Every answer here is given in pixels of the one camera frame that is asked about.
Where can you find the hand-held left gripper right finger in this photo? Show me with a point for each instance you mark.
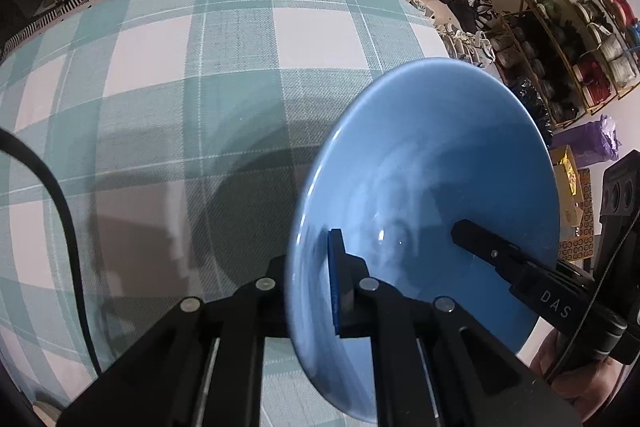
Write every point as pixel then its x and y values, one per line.
pixel 336 287

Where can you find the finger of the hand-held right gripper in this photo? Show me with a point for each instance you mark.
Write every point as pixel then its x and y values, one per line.
pixel 487 249

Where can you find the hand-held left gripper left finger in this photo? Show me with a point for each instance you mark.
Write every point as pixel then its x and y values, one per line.
pixel 272 302

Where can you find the blue bowl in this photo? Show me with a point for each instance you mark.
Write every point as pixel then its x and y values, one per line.
pixel 425 157

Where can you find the person's right hand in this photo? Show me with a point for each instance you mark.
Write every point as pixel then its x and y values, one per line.
pixel 590 387

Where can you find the printed cardboard box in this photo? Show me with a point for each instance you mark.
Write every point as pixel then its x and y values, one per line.
pixel 580 227

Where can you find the purple plastic bag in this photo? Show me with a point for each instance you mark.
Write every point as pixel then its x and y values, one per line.
pixel 595 137

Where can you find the wooden shoe rack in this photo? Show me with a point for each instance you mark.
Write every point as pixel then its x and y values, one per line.
pixel 607 103

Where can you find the teal white checked tablecloth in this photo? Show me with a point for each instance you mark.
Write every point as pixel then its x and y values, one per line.
pixel 150 107

